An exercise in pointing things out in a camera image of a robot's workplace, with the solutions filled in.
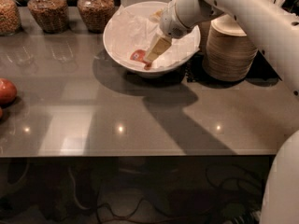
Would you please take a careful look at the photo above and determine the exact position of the red apple on table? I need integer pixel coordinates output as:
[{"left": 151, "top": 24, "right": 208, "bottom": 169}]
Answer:
[{"left": 0, "top": 78, "right": 17, "bottom": 105}]

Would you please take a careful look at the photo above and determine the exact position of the white cable under table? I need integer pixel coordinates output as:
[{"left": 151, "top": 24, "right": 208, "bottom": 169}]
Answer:
[{"left": 68, "top": 166, "right": 92, "bottom": 211}]

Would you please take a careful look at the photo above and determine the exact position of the white ceramic bowl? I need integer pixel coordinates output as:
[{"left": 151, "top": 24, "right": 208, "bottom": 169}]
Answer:
[{"left": 102, "top": 1, "right": 201, "bottom": 79}]

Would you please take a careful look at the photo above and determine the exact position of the rear stack of paper bowls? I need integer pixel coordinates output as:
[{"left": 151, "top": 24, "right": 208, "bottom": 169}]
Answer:
[{"left": 199, "top": 21, "right": 210, "bottom": 53}]

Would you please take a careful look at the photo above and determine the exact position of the glass jar of snacks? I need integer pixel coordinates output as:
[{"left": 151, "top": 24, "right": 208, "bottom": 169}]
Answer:
[
  {"left": 77, "top": 0, "right": 115, "bottom": 34},
  {"left": 0, "top": 0, "right": 21, "bottom": 35},
  {"left": 27, "top": 0, "right": 69, "bottom": 34}
]

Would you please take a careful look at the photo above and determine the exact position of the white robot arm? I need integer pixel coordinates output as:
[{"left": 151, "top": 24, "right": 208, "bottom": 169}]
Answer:
[{"left": 145, "top": 0, "right": 299, "bottom": 224}]

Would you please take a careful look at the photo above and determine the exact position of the right glass jar of snacks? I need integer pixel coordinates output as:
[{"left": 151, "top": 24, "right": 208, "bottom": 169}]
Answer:
[{"left": 77, "top": 0, "right": 115, "bottom": 34}]

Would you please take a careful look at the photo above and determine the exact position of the red apple with sticker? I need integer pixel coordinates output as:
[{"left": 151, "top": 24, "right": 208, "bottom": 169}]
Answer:
[{"left": 130, "top": 49, "right": 151, "bottom": 70}]

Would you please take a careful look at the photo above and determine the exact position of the black mesh mat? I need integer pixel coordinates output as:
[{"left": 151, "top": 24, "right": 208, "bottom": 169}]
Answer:
[{"left": 186, "top": 53, "right": 216, "bottom": 84}]

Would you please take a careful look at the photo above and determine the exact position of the stack of paper bowls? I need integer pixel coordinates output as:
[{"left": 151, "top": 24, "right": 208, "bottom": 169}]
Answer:
[
  {"left": 199, "top": 21, "right": 210, "bottom": 53},
  {"left": 203, "top": 15, "right": 258, "bottom": 82}
]

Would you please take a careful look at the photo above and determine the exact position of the middle glass jar of snacks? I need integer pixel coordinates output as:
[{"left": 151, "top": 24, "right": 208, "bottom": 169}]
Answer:
[{"left": 27, "top": 0, "right": 69, "bottom": 34}]

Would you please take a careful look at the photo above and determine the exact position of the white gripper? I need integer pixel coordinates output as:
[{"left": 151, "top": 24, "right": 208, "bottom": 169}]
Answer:
[{"left": 144, "top": 0, "right": 192, "bottom": 63}]

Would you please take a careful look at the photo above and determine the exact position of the white crumpled paper liner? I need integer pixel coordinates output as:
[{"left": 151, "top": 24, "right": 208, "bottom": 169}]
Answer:
[{"left": 107, "top": 5, "right": 201, "bottom": 71}]

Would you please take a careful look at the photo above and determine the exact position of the left glass jar of snacks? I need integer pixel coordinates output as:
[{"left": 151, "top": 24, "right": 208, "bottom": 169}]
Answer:
[{"left": 0, "top": 0, "right": 21, "bottom": 35}]

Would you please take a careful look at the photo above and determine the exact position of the front stack of paper bowls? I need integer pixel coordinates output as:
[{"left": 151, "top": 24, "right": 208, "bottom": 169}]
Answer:
[{"left": 203, "top": 15, "right": 258, "bottom": 82}]

